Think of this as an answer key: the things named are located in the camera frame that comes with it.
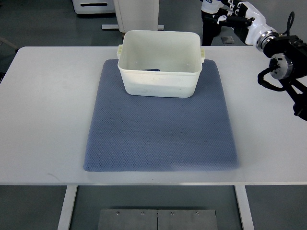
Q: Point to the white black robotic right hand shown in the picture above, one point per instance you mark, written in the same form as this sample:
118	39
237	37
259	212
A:
247	22

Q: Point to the blue enamel mug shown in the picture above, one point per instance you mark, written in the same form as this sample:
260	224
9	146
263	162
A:
157	70

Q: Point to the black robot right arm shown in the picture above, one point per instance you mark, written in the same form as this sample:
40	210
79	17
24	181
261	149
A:
288	63

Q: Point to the white plastic box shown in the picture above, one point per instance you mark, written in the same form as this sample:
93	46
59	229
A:
178	55

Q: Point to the small grey floor plate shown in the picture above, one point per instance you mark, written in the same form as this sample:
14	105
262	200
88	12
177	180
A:
227	40

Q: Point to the person in dark trousers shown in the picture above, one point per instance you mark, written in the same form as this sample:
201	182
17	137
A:
209	29

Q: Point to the white cabinet with slot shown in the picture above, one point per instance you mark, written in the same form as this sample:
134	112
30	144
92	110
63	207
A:
93	6

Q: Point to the blue textured mat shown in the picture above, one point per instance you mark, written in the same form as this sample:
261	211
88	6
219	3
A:
157	134

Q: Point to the right white table leg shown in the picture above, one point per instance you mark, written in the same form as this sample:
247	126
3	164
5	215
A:
244	208

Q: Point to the white table leg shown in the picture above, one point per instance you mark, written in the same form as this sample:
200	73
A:
67	207
244	208

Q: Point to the grey bar at left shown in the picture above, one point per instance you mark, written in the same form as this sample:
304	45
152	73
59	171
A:
4	41

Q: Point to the left white table leg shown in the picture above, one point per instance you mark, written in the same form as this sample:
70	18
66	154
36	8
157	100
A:
67	207

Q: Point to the white pedestal column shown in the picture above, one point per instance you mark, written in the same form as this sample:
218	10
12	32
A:
135	15

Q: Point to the grey metal base plate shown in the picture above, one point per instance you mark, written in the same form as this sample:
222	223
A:
157	219

